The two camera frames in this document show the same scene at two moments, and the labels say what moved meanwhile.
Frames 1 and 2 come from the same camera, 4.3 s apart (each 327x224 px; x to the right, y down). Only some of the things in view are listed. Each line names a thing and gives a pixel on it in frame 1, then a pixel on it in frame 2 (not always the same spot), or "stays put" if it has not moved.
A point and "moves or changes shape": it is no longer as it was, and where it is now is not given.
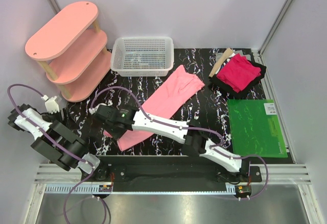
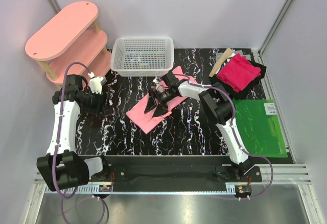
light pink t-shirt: [161, 104] moves or changes shape
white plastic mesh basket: [142, 56] stays put
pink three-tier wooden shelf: [73, 47] stays put
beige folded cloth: [217, 65] stays put
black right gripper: [116, 135] to [161, 109]
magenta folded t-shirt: [238, 72] stays put
